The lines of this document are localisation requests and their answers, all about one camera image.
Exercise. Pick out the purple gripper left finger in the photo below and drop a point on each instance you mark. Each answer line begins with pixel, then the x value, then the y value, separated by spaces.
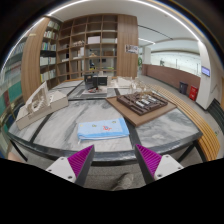
pixel 74 168

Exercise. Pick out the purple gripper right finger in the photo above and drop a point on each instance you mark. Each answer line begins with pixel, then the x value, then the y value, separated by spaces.
pixel 154 166

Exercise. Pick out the light blue folded towel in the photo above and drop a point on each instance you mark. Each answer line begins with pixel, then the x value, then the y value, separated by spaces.
pixel 104 129

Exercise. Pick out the grey shoe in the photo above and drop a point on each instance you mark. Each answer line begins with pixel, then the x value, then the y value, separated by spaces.
pixel 124 182

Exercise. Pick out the wooden slatted bench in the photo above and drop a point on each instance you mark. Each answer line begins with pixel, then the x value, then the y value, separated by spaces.
pixel 208 142

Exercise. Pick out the brown architectural model board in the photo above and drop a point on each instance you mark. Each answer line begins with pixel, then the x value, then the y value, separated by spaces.
pixel 140 108

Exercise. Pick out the white architectural model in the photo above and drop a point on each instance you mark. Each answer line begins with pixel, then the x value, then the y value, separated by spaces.
pixel 40 104

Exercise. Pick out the red bin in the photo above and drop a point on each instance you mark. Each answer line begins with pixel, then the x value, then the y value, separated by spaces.
pixel 193 93

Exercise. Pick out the dark grey bin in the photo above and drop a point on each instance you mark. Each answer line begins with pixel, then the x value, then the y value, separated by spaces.
pixel 183 88

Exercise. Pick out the black display box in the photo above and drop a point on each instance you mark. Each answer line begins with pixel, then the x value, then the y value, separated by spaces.
pixel 94 81

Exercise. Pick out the white model on far table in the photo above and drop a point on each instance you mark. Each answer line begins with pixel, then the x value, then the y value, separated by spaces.
pixel 124 82

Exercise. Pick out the wooden bookshelf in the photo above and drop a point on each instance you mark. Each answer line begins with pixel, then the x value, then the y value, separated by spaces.
pixel 87 44

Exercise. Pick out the wall monitor screen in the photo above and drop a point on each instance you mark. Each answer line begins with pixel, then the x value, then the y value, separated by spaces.
pixel 205 71

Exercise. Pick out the wall poster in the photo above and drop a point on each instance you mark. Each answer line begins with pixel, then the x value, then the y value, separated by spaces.
pixel 131 49

